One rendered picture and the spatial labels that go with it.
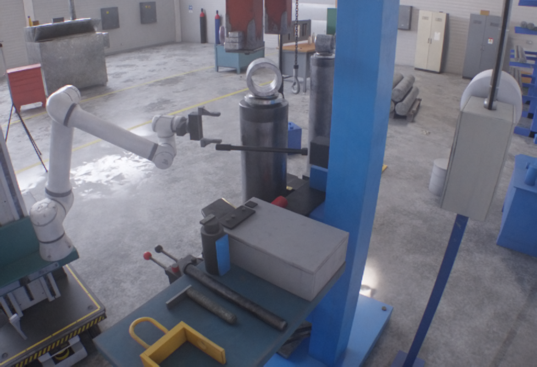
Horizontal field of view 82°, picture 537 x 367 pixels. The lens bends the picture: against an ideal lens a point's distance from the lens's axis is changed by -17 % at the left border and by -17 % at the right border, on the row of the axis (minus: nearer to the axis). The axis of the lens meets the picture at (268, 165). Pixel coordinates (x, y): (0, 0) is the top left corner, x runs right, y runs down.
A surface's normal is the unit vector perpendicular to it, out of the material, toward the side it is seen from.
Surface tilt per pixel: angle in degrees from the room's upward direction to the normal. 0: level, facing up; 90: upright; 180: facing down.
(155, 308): 0
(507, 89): 90
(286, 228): 0
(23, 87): 90
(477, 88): 90
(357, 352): 0
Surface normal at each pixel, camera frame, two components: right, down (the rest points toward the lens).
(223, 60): -0.55, 0.36
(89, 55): 0.75, 0.29
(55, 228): 0.90, 0.20
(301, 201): 0.00, -0.90
